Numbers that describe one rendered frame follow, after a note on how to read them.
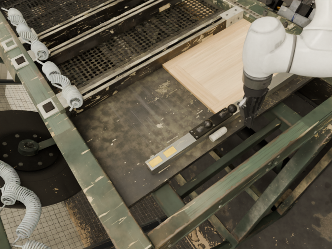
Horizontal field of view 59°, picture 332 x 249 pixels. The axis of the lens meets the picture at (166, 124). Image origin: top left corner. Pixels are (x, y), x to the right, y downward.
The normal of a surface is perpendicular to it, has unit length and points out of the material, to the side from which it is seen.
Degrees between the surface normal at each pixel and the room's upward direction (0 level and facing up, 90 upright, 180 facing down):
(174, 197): 56
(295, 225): 0
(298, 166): 0
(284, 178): 0
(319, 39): 25
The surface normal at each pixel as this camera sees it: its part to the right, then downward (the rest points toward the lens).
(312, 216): -0.73, 0.10
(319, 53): -0.30, 0.14
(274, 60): -0.18, 0.71
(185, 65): -0.11, -0.59
